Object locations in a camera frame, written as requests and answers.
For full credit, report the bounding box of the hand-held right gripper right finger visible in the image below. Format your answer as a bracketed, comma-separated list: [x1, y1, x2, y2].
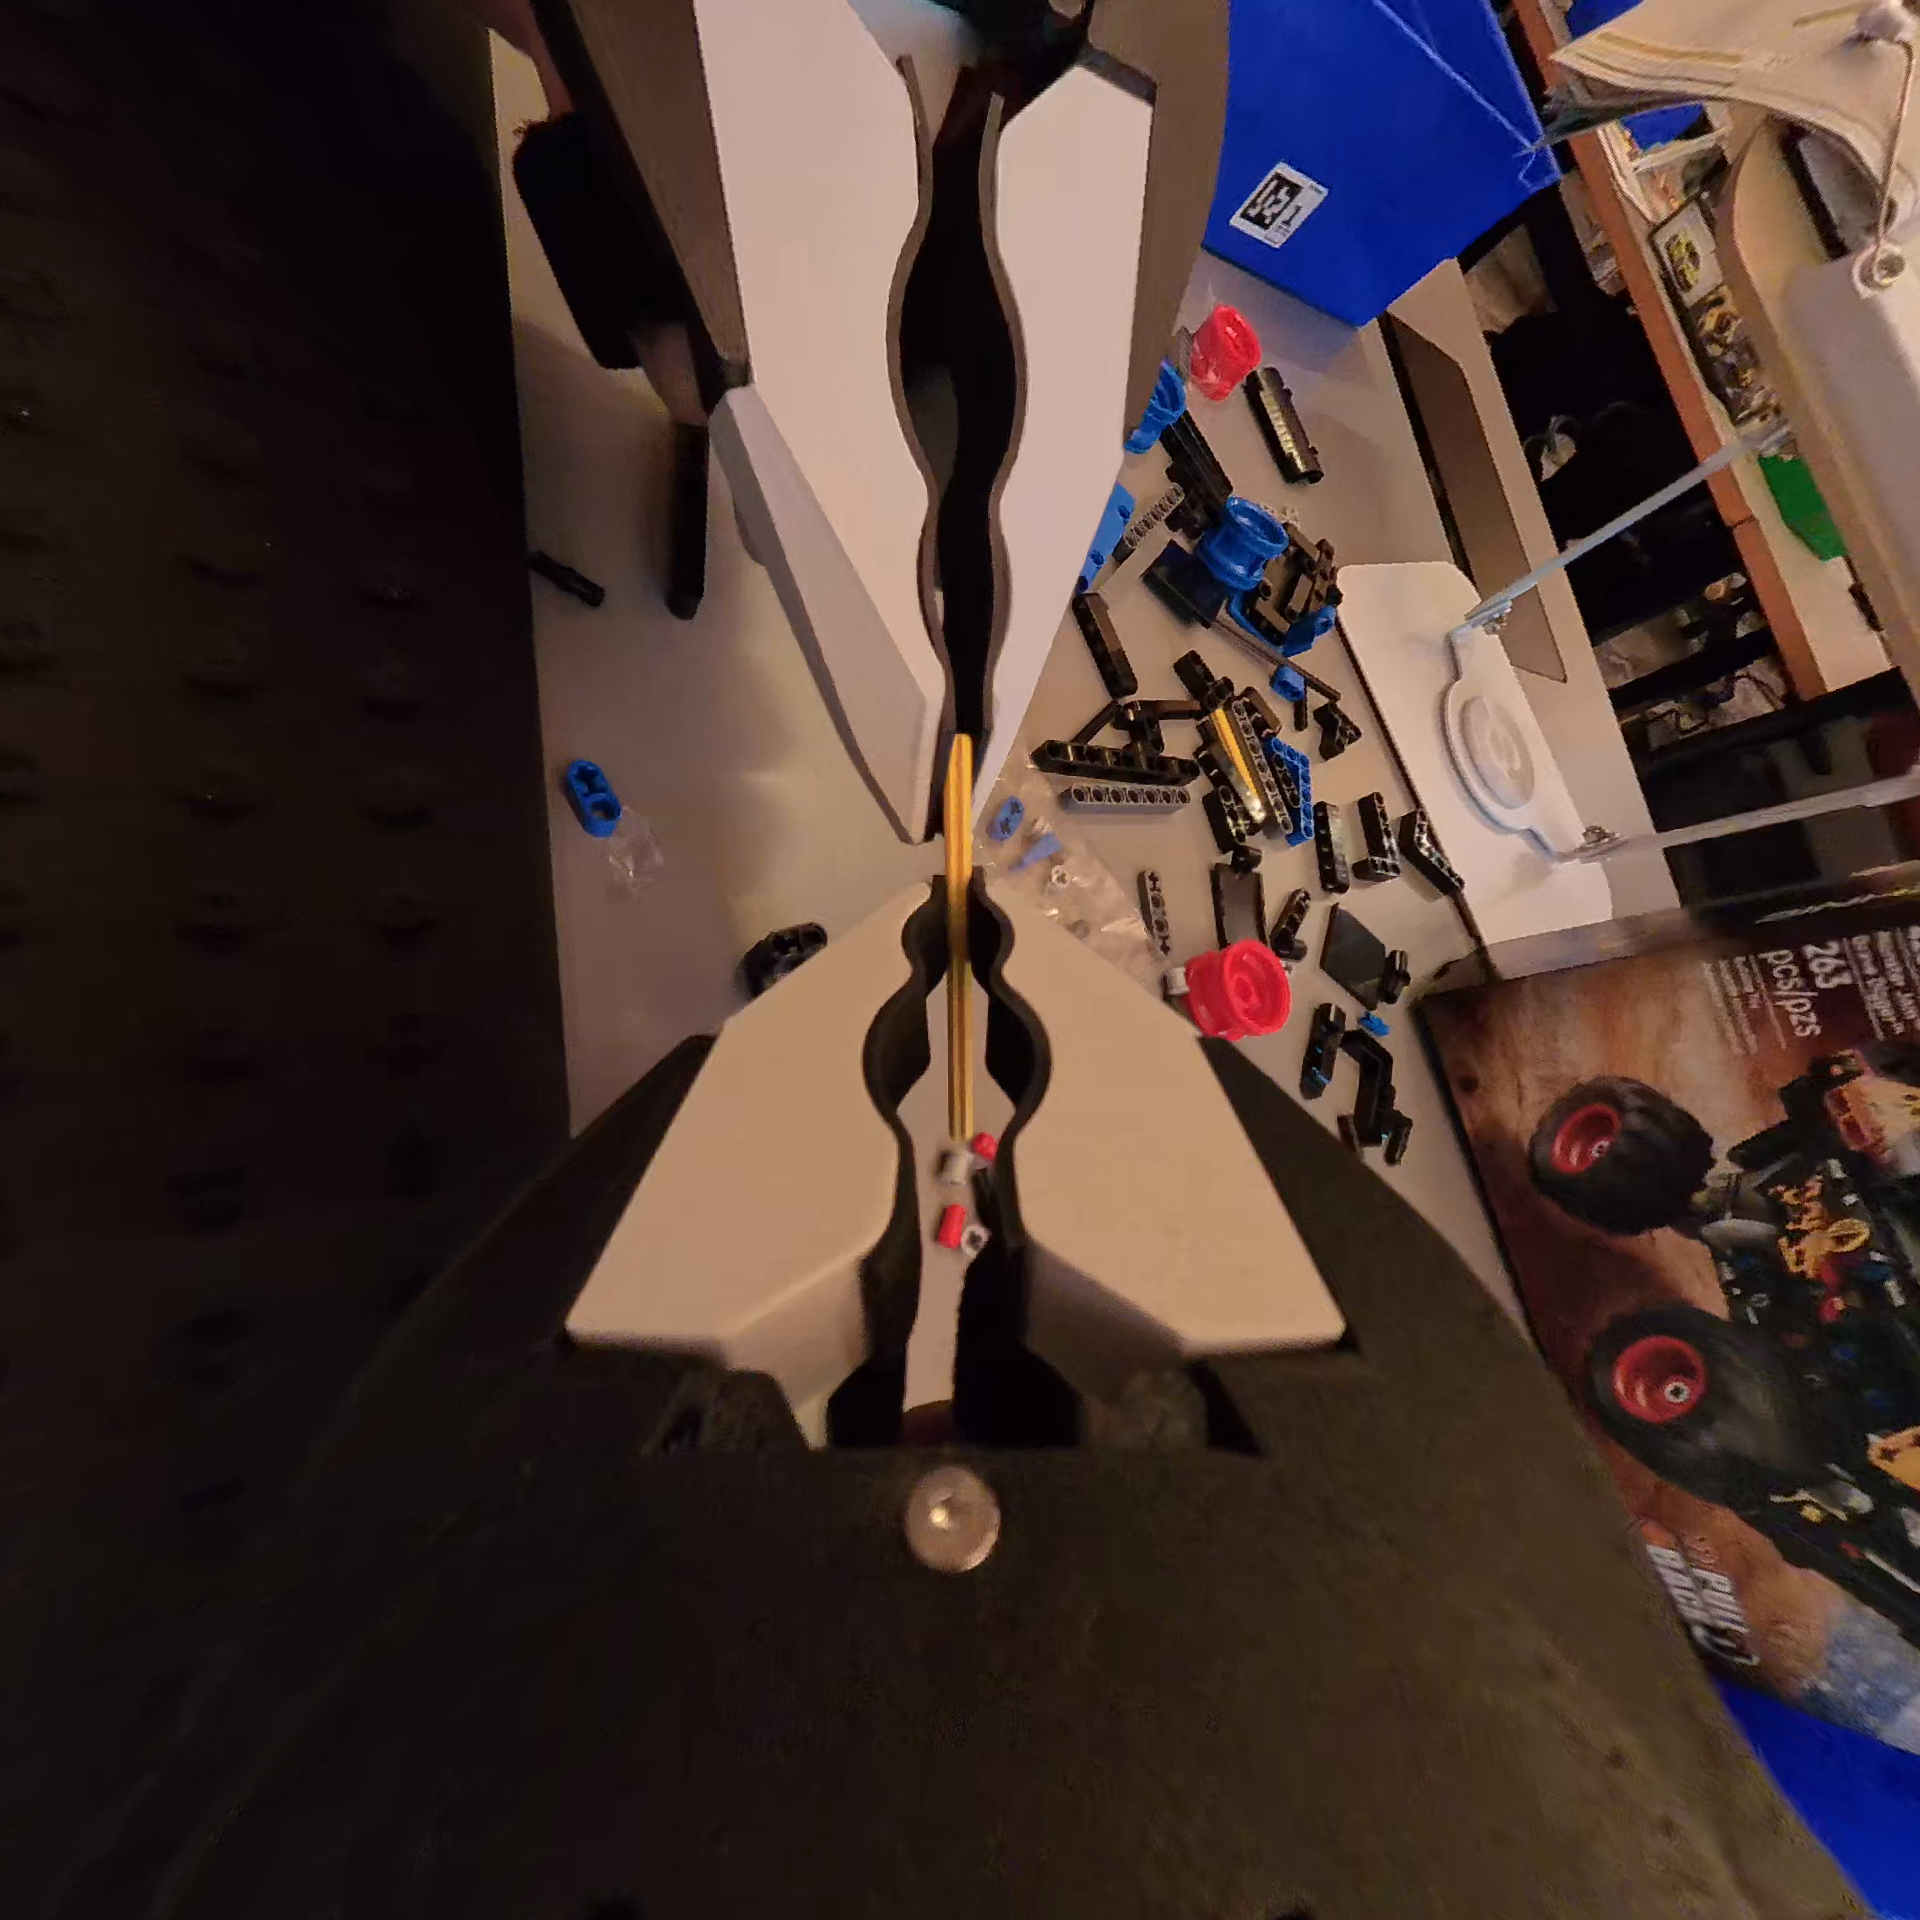
[958, 872, 1348, 1448]

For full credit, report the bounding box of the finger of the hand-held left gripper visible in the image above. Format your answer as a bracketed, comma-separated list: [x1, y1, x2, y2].
[959, 58, 1160, 783]
[692, 0, 986, 846]

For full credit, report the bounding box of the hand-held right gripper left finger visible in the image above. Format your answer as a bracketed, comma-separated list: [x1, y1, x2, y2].
[565, 884, 932, 1448]

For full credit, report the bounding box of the red toy wheel hub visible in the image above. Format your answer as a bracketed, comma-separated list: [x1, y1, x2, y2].
[1188, 303, 1263, 402]
[1181, 940, 1291, 1040]

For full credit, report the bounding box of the pile of small coloured pins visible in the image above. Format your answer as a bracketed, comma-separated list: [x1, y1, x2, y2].
[932, 1132, 999, 1254]

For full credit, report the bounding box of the large black angled connector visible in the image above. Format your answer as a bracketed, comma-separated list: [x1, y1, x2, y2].
[1340, 1036, 1416, 1167]

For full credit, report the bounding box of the black ribbed toy block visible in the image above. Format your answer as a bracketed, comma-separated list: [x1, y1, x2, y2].
[1242, 364, 1326, 488]

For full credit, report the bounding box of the black flat toy panel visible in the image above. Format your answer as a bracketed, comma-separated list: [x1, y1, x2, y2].
[1319, 902, 1415, 1010]

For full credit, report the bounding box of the clear plastic bag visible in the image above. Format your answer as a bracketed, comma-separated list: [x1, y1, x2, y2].
[975, 773, 1163, 976]

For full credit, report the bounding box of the blue bin with square tag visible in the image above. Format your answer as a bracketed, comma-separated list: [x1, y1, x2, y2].
[1199, 0, 1565, 328]

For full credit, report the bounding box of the black and blue chassis assembly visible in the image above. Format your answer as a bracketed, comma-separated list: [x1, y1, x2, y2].
[1147, 517, 1346, 662]

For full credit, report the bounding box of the stack of black toy beams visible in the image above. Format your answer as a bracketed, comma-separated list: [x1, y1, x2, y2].
[1027, 591, 1469, 902]

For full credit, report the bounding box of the white booklet stand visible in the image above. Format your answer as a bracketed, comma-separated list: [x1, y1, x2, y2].
[1334, 118, 1920, 940]

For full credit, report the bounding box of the monster truck toy set box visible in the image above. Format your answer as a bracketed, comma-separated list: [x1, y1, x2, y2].
[1416, 884, 1920, 1748]

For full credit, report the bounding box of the black dimpled mat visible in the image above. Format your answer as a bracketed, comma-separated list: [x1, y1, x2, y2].
[0, 0, 575, 1920]

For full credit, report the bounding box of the instruction booklet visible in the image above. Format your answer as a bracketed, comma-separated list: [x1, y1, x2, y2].
[1546, 0, 1920, 196]

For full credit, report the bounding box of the green plastic object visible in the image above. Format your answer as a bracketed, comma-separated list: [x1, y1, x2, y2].
[1756, 450, 1850, 560]

